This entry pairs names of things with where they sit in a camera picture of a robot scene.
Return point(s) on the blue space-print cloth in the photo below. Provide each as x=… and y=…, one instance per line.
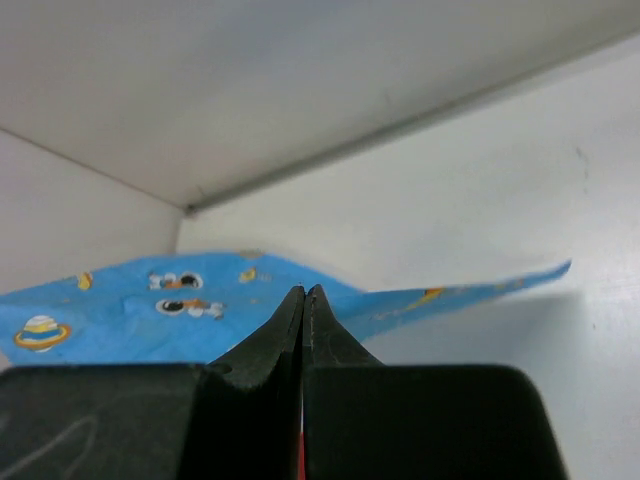
x=193, y=308

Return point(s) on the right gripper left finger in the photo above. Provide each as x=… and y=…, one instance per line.
x=246, y=415

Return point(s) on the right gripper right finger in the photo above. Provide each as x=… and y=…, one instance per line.
x=341, y=437

